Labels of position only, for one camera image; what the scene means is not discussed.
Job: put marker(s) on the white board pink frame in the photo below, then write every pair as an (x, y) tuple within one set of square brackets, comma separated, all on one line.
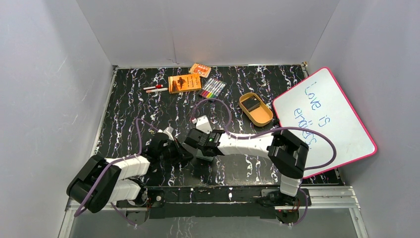
[(334, 132)]

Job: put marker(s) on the tan oval tray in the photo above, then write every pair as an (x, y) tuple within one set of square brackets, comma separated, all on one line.
[(259, 117)]

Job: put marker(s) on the black credit cards stack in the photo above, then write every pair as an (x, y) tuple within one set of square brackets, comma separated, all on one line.
[(251, 103)]

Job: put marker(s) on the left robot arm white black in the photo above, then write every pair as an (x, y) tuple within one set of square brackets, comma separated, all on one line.
[(106, 180)]

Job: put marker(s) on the coloured marker pen set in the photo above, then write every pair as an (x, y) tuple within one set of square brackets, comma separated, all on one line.
[(212, 88)]

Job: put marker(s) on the small orange card box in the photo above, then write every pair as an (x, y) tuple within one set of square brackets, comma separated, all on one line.
[(200, 69)]

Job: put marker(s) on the white marker pen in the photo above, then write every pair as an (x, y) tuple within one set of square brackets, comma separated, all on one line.
[(157, 90)]

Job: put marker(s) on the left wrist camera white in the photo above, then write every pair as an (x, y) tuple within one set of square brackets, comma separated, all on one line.
[(168, 131)]

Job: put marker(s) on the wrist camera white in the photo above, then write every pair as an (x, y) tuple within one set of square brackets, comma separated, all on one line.
[(203, 124), (168, 131)]

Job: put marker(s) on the red capped white marker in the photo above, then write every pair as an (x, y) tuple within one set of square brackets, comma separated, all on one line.
[(153, 87)]

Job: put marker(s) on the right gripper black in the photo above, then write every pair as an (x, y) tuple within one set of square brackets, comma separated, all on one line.
[(209, 134)]

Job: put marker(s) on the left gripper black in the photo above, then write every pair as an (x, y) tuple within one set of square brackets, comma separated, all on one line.
[(177, 150)]

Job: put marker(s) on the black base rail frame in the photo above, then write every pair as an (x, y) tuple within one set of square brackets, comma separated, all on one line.
[(265, 202)]

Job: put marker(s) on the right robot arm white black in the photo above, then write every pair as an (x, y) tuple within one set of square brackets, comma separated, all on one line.
[(286, 151)]

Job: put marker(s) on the green card holder wallet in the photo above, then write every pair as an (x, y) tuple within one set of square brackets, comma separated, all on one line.
[(200, 155)]

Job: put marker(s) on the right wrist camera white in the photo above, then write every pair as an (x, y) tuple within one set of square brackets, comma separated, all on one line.
[(203, 124)]

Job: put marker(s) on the orange book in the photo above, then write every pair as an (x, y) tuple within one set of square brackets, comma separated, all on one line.
[(184, 83)]

